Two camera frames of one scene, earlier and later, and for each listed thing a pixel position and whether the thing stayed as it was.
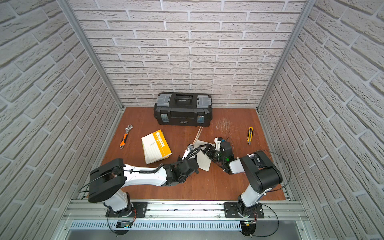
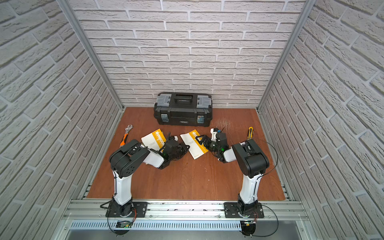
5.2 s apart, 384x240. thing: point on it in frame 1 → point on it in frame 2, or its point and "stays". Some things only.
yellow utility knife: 250,135 stays
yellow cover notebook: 155,147 stays
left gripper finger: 189,148 → 174,137
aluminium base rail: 90,215 stays
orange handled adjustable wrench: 123,140 stays
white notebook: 204,162 → 196,149
